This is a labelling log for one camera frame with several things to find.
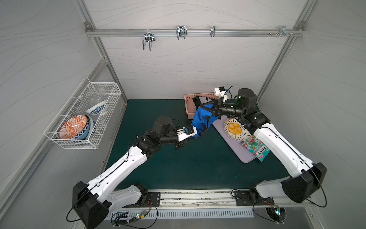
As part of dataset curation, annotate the blue baseball cap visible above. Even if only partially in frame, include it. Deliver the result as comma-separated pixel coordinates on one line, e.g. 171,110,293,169
191,107,218,138

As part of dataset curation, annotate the black baseball cap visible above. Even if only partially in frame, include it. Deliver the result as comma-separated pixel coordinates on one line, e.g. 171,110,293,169
192,96,212,109

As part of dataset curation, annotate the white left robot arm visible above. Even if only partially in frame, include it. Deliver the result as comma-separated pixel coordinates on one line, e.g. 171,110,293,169
72,116,197,229

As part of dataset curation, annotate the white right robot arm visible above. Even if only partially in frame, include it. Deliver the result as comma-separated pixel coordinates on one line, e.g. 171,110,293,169
193,87,327,203

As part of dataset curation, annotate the patterned plate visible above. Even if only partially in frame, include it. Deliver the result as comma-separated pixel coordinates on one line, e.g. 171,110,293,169
224,118,252,141

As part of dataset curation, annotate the yellow knotted bread roll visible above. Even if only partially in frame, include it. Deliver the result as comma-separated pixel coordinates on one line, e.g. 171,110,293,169
227,122,242,135

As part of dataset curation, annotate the pink perforated plastic basket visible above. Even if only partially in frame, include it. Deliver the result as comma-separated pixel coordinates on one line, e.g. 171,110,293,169
184,93,218,120

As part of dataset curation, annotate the lavender plastic tray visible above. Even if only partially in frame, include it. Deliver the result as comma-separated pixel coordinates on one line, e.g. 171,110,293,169
213,116,256,163

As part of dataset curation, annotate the green snack packet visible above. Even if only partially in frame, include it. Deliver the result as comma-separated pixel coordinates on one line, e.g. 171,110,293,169
241,135,270,162

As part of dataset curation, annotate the small metal hook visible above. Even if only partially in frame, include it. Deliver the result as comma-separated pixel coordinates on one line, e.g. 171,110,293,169
210,26,216,38

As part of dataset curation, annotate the blue patterned bowl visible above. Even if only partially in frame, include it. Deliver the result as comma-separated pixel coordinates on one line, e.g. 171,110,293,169
85,100,108,116

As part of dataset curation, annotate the metal corner hook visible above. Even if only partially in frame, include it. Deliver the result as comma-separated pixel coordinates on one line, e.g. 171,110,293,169
269,26,295,38

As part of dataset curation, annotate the metal double hook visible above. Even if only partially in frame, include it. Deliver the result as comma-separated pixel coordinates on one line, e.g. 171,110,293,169
142,32,155,51

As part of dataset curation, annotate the orange patterned bowl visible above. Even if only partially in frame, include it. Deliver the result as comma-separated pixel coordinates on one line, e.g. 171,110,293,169
59,115,88,139

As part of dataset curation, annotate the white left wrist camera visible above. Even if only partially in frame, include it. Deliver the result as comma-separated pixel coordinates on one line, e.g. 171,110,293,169
176,126,197,142

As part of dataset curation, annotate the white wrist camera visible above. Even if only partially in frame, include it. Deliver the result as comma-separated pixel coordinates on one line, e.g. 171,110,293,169
176,126,197,142
214,86,228,102

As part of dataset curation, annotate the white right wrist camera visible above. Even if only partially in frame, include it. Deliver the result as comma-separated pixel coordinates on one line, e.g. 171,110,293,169
214,86,228,102

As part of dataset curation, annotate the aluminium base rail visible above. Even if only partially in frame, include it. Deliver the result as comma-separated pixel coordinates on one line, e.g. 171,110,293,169
82,188,312,211

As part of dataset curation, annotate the metal wire hook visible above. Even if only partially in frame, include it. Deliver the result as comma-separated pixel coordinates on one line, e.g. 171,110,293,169
175,26,188,41

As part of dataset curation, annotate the aluminium hanging rail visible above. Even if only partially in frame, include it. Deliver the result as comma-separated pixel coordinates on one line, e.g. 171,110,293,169
86,28,306,38

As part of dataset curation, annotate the white wire wall basket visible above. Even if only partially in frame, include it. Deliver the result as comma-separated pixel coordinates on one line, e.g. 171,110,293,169
44,77,121,150

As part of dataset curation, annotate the right black cable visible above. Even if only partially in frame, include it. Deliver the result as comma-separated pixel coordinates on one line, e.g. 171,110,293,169
230,188,287,224

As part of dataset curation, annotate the left black cable bundle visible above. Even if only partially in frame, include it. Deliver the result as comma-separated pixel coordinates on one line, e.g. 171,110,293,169
110,197,158,229

